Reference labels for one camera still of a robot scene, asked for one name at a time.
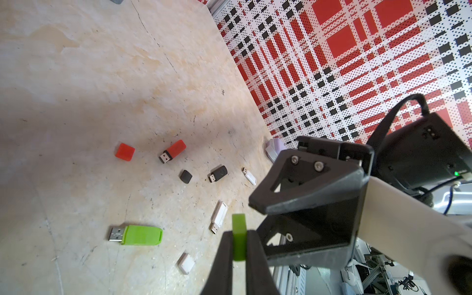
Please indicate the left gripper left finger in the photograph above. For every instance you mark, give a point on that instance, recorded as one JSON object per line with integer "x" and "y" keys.
{"x": 219, "y": 281}

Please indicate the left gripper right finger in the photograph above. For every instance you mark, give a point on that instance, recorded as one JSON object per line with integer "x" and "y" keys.
{"x": 259, "y": 280}

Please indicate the black usb drive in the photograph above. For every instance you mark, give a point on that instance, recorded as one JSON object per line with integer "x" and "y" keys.
{"x": 217, "y": 173}

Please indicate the lavender tray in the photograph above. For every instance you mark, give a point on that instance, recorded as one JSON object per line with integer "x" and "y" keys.
{"x": 274, "y": 147}

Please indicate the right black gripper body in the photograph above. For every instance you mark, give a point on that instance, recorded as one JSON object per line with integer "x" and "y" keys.
{"x": 312, "y": 200}

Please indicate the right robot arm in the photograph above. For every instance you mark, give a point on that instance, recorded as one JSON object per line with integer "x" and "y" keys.
{"x": 432, "y": 244}

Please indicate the red usb cap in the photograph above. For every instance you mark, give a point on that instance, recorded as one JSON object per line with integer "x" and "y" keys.
{"x": 125, "y": 152}

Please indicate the green usb drive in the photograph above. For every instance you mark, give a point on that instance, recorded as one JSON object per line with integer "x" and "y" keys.
{"x": 134, "y": 235}

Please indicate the white usb cap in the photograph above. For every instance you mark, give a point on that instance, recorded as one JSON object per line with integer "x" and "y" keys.
{"x": 185, "y": 263}

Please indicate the red usb drive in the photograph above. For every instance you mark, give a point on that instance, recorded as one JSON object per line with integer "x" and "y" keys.
{"x": 173, "y": 151}

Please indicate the small white usb drive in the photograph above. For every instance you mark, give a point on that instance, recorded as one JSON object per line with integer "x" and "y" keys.
{"x": 249, "y": 176}

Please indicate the black usb cap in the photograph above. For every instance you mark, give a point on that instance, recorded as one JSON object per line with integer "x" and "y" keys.
{"x": 185, "y": 176}

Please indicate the green usb cap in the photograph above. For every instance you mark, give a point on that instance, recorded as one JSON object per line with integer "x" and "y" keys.
{"x": 239, "y": 230}

